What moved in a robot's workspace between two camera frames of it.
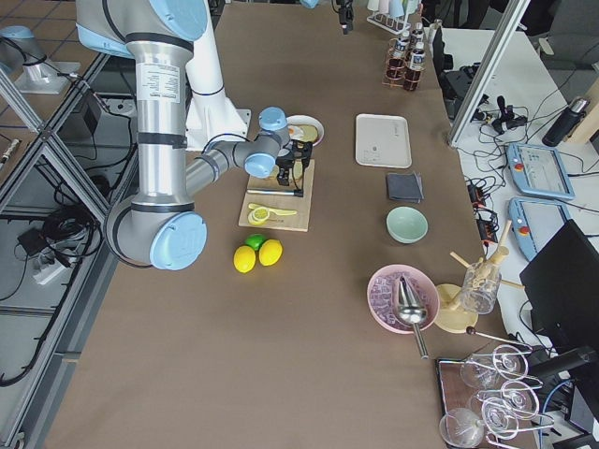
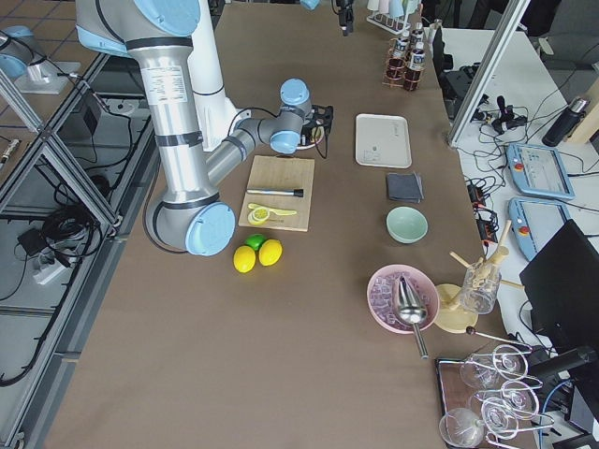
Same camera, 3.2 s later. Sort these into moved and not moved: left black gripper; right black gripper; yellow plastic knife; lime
Moved: right black gripper
Not moved: yellow plastic knife; lime; left black gripper
